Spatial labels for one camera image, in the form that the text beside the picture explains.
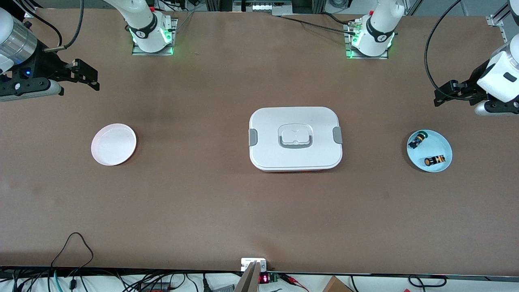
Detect light blue round plate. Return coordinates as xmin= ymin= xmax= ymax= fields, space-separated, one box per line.
xmin=407 ymin=130 xmax=453 ymax=173

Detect pink round plate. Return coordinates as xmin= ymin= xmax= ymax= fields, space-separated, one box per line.
xmin=91 ymin=123 xmax=137 ymax=166

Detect black power strip orange plugs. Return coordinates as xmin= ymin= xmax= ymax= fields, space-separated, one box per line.
xmin=138 ymin=282 xmax=172 ymax=292

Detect brown cardboard box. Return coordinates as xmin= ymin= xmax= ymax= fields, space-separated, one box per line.
xmin=322 ymin=276 xmax=354 ymax=292

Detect small white mounting block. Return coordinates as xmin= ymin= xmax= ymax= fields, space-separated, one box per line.
xmin=241 ymin=258 xmax=267 ymax=271

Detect grey metal bar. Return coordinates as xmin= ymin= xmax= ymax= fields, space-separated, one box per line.
xmin=234 ymin=261 xmax=261 ymax=292

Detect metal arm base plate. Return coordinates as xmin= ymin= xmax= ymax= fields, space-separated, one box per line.
xmin=345 ymin=22 xmax=389 ymax=60
xmin=131 ymin=18 xmax=178 ymax=56

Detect black base power cable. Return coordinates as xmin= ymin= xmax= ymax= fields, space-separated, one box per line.
xmin=280 ymin=14 xmax=357 ymax=35

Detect thin black looped cable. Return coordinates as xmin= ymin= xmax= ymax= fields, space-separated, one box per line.
xmin=51 ymin=232 xmax=94 ymax=276

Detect white lunch box grey handle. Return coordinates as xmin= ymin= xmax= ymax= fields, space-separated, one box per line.
xmin=248 ymin=107 xmax=343 ymax=173

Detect black cable loop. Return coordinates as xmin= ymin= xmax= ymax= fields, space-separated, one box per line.
xmin=407 ymin=275 xmax=447 ymax=289

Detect aluminium frame with white label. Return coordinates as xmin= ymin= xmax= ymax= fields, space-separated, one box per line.
xmin=232 ymin=0 xmax=325 ymax=17

